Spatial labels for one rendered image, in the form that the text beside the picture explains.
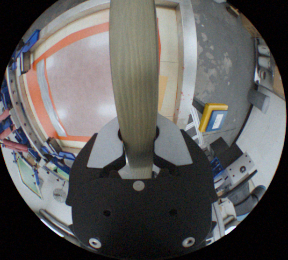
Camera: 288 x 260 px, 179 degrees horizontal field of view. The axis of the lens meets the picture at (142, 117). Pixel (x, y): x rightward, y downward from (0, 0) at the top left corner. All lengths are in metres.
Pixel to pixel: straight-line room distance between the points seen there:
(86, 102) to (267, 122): 3.42
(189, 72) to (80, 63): 0.29
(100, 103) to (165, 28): 0.28
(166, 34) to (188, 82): 0.14
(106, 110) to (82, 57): 0.18
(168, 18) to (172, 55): 0.12
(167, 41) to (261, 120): 3.24
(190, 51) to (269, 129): 3.18
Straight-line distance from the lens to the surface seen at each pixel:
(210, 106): 0.38
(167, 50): 0.26
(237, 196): 0.63
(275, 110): 3.23
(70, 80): 0.32
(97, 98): 0.29
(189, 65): 0.24
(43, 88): 0.45
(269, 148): 3.38
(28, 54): 0.52
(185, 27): 0.26
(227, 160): 0.53
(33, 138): 0.74
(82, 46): 0.30
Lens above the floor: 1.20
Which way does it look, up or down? 59 degrees down
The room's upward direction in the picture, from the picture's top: 176 degrees clockwise
